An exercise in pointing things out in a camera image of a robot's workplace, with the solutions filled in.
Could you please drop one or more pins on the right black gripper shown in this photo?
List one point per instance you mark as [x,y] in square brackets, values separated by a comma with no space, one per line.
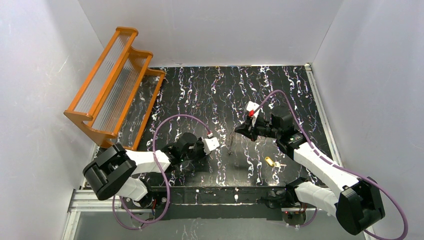
[255,129]

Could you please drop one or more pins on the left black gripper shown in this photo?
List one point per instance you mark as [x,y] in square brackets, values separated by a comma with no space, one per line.
[201,148]

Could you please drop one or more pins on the white keyring holder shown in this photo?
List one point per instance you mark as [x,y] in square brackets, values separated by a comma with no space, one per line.
[230,146]

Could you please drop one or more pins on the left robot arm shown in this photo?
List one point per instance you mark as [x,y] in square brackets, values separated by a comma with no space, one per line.
[112,172]

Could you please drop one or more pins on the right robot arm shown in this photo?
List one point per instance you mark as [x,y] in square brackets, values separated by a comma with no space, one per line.
[356,203]

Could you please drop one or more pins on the upper yellow tagged key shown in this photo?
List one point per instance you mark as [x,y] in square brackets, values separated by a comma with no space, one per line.
[274,164]

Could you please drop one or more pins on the orange wooden rack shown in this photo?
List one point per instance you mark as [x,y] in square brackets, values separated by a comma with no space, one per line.
[115,101]

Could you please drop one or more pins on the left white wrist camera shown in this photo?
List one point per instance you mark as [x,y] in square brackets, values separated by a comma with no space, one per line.
[210,143]

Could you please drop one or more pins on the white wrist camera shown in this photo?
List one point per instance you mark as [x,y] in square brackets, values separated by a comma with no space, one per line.
[210,143]
[252,112]

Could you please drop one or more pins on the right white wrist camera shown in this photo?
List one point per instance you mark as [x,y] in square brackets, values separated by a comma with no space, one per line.
[252,112]

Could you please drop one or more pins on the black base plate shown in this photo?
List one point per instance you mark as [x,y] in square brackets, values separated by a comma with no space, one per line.
[261,202]

